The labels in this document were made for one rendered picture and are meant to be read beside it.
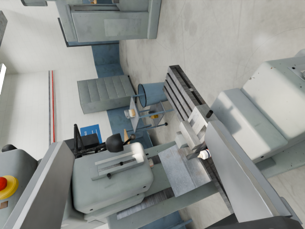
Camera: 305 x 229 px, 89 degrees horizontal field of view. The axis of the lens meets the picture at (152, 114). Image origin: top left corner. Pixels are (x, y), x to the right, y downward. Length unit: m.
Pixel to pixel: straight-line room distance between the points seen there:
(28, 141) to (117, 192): 5.79
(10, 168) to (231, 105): 0.88
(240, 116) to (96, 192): 0.68
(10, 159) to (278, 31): 1.83
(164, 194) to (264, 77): 0.88
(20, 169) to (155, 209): 0.78
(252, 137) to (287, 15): 1.15
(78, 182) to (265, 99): 0.87
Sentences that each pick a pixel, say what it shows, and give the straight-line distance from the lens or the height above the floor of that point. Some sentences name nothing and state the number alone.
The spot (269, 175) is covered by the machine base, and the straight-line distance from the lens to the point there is 1.79.
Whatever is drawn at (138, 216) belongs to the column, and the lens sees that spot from 1.13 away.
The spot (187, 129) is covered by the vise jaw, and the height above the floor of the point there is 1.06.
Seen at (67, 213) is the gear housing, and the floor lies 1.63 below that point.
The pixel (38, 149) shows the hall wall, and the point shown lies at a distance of 6.08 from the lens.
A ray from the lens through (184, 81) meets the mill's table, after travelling 1.04.
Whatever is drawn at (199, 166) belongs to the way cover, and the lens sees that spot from 1.14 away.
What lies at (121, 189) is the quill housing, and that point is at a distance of 0.68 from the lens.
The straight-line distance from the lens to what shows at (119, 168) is 0.66.
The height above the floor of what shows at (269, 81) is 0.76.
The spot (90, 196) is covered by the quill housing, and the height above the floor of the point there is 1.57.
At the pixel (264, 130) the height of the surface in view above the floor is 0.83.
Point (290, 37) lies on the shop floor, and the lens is 1.69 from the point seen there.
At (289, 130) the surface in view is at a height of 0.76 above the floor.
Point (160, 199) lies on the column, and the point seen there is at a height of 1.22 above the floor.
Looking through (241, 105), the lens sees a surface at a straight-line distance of 0.86.
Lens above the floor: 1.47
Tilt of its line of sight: 18 degrees down
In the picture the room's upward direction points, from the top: 103 degrees counter-clockwise
